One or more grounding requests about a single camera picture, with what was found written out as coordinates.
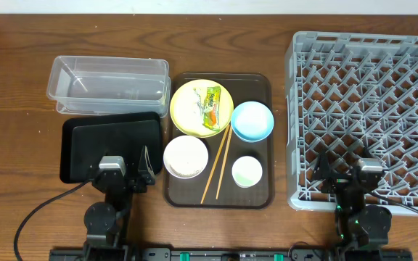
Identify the white bowl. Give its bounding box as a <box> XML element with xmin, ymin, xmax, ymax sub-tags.
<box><xmin>163</xmin><ymin>135</ymin><xmax>208</xmax><ymax>179</ymax></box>

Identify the yellow plate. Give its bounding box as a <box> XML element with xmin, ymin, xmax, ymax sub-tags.
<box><xmin>170</xmin><ymin>79</ymin><xmax>234</xmax><ymax>138</ymax></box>

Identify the small pale green cup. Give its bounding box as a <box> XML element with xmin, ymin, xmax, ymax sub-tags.
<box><xmin>231</xmin><ymin>156</ymin><xmax>263</xmax><ymax>189</ymax></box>

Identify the green snack wrapper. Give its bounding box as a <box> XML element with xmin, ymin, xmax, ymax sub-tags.
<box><xmin>202</xmin><ymin>86</ymin><xmax>221</xmax><ymax>131</ymax></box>

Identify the light blue bowl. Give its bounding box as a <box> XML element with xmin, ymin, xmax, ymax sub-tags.
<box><xmin>231</xmin><ymin>101</ymin><xmax>274</xmax><ymax>143</ymax></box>

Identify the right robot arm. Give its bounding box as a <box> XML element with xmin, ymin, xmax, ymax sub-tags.
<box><xmin>312</xmin><ymin>151</ymin><xmax>392</xmax><ymax>261</ymax></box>

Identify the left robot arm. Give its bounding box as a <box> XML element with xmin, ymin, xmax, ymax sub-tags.
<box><xmin>79</xmin><ymin>146</ymin><xmax>155</xmax><ymax>261</ymax></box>

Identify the grey dishwasher rack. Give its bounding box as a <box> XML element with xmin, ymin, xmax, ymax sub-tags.
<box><xmin>284</xmin><ymin>31</ymin><xmax>418</xmax><ymax>215</ymax></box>

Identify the black plastic tray bin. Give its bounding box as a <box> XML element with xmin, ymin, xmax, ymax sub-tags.
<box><xmin>60</xmin><ymin>112</ymin><xmax>163</xmax><ymax>183</ymax></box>

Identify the dark brown serving tray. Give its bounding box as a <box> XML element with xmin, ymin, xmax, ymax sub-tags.
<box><xmin>163</xmin><ymin>72</ymin><xmax>274</xmax><ymax>209</ymax></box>

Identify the wooden chopstick left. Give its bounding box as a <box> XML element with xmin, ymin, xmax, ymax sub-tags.
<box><xmin>200</xmin><ymin>125</ymin><xmax>231</xmax><ymax>204</ymax></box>

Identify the wooden chopstick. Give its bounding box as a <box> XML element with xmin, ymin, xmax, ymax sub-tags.
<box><xmin>216</xmin><ymin>125</ymin><xmax>233</xmax><ymax>200</ymax></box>
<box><xmin>200</xmin><ymin>125</ymin><xmax>231</xmax><ymax>204</ymax></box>

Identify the wooden chopstick right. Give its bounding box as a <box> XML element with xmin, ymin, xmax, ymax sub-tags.
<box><xmin>216</xmin><ymin>125</ymin><xmax>233</xmax><ymax>200</ymax></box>

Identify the clear plastic bin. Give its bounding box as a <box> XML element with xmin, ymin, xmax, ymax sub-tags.
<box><xmin>46</xmin><ymin>56</ymin><xmax>171</xmax><ymax>117</ymax></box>

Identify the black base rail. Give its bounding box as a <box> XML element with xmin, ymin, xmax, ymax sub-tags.
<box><xmin>48</xmin><ymin>246</ymin><xmax>414</xmax><ymax>261</ymax></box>

